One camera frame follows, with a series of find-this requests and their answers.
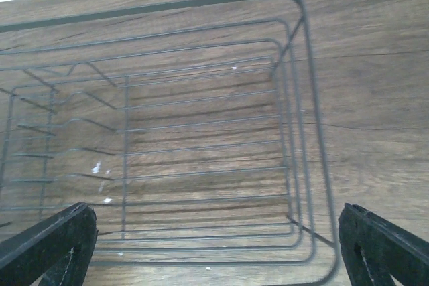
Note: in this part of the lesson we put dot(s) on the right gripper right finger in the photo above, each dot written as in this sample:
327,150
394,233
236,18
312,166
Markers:
377,252

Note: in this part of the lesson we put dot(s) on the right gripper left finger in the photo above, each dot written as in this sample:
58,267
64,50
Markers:
55,251

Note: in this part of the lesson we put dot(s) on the wire dish rack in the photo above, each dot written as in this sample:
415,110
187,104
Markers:
192,128

